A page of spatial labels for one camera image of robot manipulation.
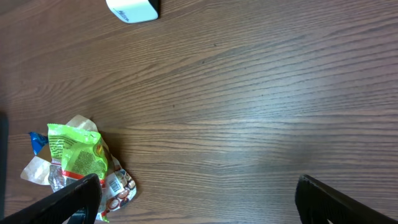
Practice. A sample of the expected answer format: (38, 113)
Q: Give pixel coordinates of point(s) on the white barcode scanner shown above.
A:
(134, 11)

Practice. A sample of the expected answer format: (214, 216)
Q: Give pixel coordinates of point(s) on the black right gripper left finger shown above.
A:
(76, 203)

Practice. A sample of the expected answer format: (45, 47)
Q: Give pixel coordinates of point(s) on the blue Oreo cookie pack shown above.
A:
(38, 141)

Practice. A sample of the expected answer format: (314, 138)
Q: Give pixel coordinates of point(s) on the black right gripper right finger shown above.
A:
(318, 203)

